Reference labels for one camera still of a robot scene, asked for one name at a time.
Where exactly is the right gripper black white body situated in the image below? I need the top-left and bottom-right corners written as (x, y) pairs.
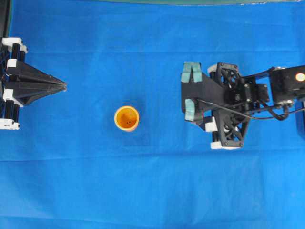
top-left (205, 63), bottom-right (270, 150)

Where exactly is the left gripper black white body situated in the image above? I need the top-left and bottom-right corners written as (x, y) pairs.
top-left (0, 37), bottom-right (28, 130)

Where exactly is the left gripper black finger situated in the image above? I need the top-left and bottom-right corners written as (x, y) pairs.
top-left (6, 59), bottom-right (66, 86)
top-left (9, 83), bottom-right (67, 106)

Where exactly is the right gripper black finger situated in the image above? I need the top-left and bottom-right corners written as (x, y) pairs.
top-left (181, 97), bottom-right (225, 126)
top-left (181, 62), bottom-right (225, 100)

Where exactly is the yellow plastic cup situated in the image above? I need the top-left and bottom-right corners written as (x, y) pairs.
top-left (114, 106), bottom-right (140, 132)

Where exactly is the blue table cloth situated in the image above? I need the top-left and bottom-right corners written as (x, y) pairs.
top-left (0, 0), bottom-right (305, 229)

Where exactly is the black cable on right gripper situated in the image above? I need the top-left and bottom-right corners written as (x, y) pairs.
top-left (196, 98), bottom-right (294, 121)

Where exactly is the dark frame post left edge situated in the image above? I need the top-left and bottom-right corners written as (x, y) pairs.
top-left (0, 0), bottom-right (12, 38)

